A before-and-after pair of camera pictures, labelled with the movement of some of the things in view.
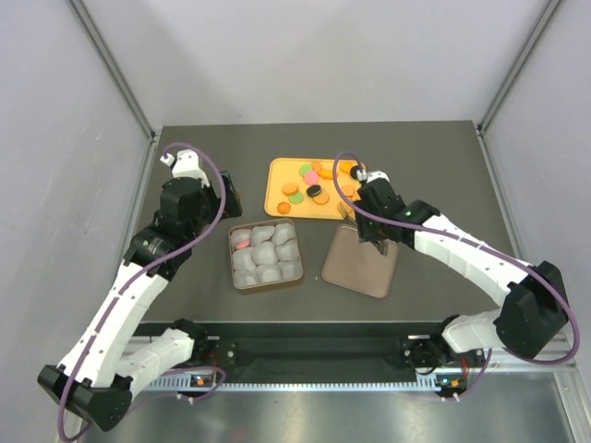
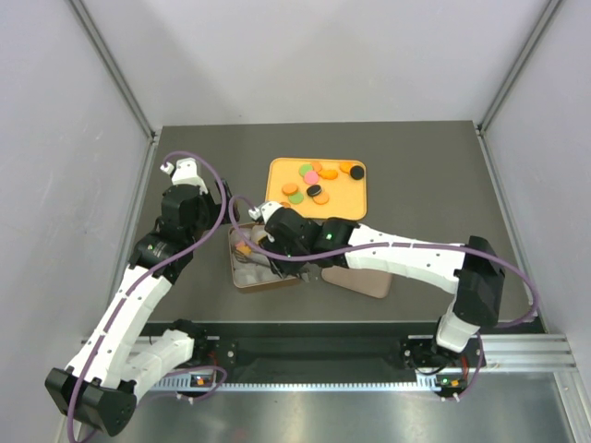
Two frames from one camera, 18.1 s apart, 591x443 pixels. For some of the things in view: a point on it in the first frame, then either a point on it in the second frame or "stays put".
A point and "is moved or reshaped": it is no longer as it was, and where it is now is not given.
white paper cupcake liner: x=247 y=277 stays put
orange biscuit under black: x=321 y=198 stays put
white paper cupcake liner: x=240 y=239 stays put
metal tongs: x=349 y=213 -> x=257 y=259
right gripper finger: x=366 y=228 -> x=284 y=268
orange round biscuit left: x=290 y=188 stays put
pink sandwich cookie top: x=311 y=177 stays put
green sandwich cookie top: x=305 y=168 stays put
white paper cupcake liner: x=261 y=233 stays put
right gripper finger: x=393 y=233 -> x=309 y=271
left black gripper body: x=211 y=204 stays put
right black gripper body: x=379 y=231 -> x=272 y=245
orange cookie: x=327 y=173 stays put
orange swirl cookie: x=283 y=208 is moved or reshaped
